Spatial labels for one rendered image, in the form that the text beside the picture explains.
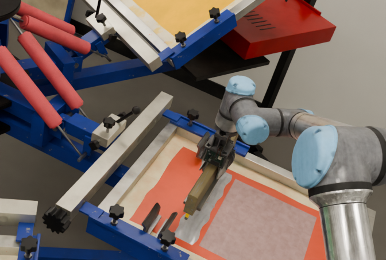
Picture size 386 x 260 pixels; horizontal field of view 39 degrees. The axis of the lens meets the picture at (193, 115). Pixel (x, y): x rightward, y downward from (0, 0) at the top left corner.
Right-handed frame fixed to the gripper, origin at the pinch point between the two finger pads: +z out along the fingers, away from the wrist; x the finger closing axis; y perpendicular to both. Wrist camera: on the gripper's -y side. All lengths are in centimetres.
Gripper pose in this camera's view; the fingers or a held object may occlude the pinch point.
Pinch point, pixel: (212, 171)
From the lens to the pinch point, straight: 166.3
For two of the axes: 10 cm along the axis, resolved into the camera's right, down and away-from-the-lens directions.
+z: -2.3, 7.7, 5.9
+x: 8.9, 4.1, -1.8
